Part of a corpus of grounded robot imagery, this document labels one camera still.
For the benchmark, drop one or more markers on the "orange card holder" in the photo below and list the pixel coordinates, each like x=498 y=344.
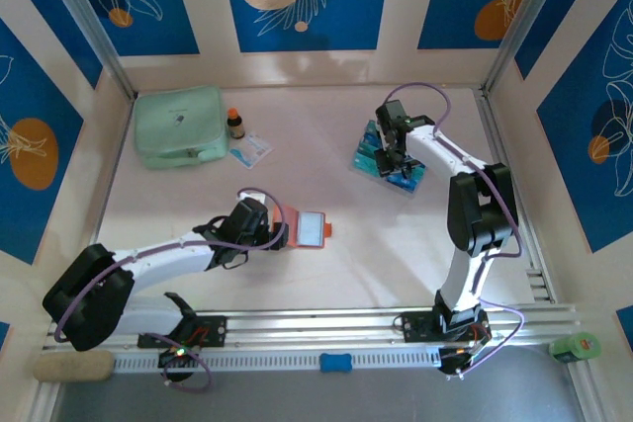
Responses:
x=293 y=224

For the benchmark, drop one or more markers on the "clear acrylic card stand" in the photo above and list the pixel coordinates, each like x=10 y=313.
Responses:
x=383 y=182

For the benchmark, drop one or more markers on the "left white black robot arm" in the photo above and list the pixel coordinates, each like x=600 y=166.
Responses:
x=163 y=254

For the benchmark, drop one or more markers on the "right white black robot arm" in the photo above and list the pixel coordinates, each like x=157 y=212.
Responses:
x=465 y=283

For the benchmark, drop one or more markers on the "white blue sachet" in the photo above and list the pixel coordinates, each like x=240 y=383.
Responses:
x=252 y=150

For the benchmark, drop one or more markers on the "small brown bottle orange cap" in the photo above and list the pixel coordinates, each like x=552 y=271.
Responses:
x=236 y=128

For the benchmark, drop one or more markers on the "mint green zip pouch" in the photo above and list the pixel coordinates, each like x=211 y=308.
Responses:
x=178 y=120

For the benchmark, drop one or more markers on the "blue bone-shaped clip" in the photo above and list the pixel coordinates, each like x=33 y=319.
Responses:
x=336 y=362

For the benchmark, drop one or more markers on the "beige foam block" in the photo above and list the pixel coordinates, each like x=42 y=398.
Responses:
x=74 y=366

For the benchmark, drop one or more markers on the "green tape roll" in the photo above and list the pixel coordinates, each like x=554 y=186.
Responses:
x=573 y=347

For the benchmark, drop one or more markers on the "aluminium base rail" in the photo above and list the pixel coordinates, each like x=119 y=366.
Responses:
x=306 y=325

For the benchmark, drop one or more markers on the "aluminium side rail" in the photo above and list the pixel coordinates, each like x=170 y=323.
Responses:
x=497 y=130

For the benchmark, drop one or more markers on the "aluminium frame post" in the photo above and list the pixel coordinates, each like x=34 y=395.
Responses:
x=95 y=31
x=531 y=22

